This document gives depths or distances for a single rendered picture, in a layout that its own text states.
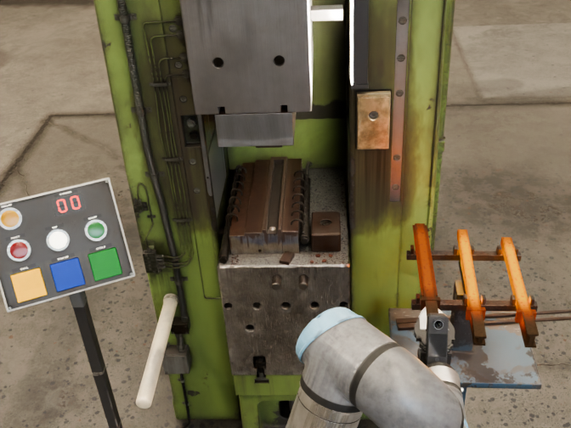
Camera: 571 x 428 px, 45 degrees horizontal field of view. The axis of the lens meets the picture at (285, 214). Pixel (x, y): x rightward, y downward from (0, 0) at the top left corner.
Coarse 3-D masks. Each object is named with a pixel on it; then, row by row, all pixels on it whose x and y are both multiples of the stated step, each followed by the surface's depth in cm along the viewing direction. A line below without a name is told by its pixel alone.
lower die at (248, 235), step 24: (264, 168) 229; (288, 168) 228; (264, 192) 217; (288, 192) 216; (240, 216) 208; (264, 216) 204; (288, 216) 205; (240, 240) 201; (264, 240) 201; (288, 240) 200
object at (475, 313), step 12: (468, 240) 197; (468, 252) 193; (468, 264) 189; (468, 276) 185; (468, 288) 181; (468, 300) 177; (468, 312) 173; (480, 312) 172; (480, 324) 169; (480, 336) 166
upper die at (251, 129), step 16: (224, 112) 179; (288, 112) 178; (224, 128) 181; (240, 128) 181; (256, 128) 180; (272, 128) 180; (288, 128) 180; (224, 144) 183; (240, 144) 183; (256, 144) 183; (272, 144) 183; (288, 144) 183
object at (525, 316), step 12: (504, 240) 197; (504, 252) 194; (516, 264) 188; (516, 276) 184; (516, 288) 180; (516, 300) 177; (528, 300) 176; (516, 312) 173; (528, 312) 171; (528, 324) 167; (528, 336) 167
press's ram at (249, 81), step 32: (192, 0) 162; (224, 0) 162; (256, 0) 162; (288, 0) 161; (192, 32) 167; (224, 32) 166; (256, 32) 166; (288, 32) 166; (192, 64) 171; (224, 64) 171; (256, 64) 170; (288, 64) 170; (224, 96) 176; (256, 96) 175; (288, 96) 175
